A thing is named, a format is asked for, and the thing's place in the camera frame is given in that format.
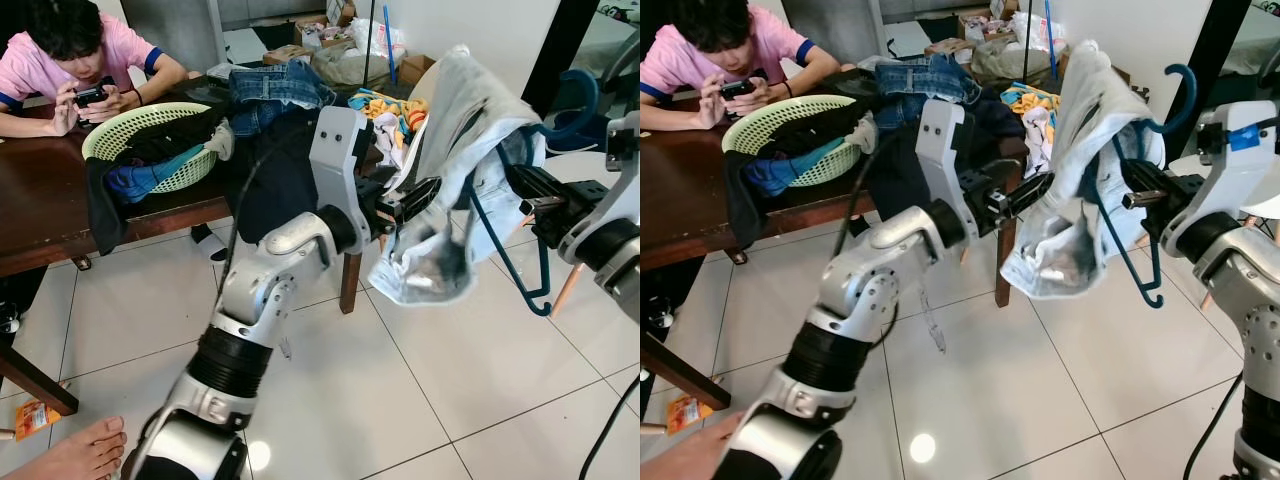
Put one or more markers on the light grey denim garment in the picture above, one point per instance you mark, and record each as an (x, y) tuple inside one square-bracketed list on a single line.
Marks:
[(460, 100), (1095, 100)]

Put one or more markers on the blue plastic hanger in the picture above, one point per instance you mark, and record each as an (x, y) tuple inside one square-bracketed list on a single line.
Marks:
[(1192, 95), (594, 100)]

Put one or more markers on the blue denim jeans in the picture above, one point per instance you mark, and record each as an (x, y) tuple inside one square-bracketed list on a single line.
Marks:
[(925, 78), (280, 85)]

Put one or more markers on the black phone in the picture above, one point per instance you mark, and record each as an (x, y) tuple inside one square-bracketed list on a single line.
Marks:
[(738, 90), (90, 95)]

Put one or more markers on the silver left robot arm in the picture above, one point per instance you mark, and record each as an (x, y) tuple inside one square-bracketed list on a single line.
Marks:
[(260, 290), (870, 290)]

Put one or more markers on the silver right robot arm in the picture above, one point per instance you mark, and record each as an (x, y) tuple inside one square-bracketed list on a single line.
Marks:
[(1240, 290), (615, 260)]

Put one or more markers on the yellow and teal cloth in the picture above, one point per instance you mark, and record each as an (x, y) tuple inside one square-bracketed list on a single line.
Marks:
[(1030, 97), (385, 103)]

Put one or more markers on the black cloth garment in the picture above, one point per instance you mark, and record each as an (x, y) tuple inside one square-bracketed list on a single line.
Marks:
[(270, 180), (895, 170)]

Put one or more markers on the dark brown wooden table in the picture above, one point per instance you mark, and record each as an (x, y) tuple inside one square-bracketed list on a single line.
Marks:
[(690, 190), (40, 190)]

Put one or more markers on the open brown cardboard box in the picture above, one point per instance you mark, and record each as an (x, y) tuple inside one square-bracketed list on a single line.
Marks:
[(418, 72)]

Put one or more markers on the olive fabric sack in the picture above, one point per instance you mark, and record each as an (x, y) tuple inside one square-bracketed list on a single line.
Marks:
[(350, 68), (1010, 62)]

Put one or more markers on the black tripod pole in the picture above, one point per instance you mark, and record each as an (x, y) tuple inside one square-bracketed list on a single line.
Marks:
[(1026, 40), (369, 40)]

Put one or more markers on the blue stick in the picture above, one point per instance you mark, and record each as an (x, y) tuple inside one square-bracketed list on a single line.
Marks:
[(1049, 35), (389, 40)]

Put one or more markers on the white plastic bag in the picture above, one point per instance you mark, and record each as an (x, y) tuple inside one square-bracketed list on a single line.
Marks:
[(1030, 32), (375, 38)]

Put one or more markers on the plain cardboard box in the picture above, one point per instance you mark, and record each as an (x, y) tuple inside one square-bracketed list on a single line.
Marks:
[(950, 47), (290, 53)]

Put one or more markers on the black crumpled garment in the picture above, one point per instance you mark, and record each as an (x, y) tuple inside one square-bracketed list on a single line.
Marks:
[(100, 210), (742, 205)]

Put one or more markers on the cardboard box with pink items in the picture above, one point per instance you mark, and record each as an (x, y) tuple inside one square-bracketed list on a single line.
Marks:
[(975, 20), (340, 12)]

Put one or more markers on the foot in white sock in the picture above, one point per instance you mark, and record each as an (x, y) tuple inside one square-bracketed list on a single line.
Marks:
[(208, 245)]

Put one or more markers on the blue crumpled garment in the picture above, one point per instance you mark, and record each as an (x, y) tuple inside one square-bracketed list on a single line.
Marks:
[(780, 172), (140, 180)]

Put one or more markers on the plastic laundry basket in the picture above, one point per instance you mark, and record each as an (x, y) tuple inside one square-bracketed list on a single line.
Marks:
[(770, 120), (125, 128)]

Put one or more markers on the orange snack packet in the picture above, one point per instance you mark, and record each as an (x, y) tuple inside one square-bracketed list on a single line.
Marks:
[(688, 412), (38, 420)]

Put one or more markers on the person in pink shirt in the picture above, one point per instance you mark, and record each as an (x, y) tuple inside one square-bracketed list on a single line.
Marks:
[(780, 45), (120, 50)]

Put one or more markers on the bare human foot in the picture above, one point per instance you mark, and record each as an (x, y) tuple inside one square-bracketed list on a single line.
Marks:
[(70, 455), (690, 460)]

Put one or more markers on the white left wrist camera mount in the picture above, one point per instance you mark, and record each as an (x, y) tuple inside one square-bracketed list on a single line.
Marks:
[(335, 150), (940, 140)]

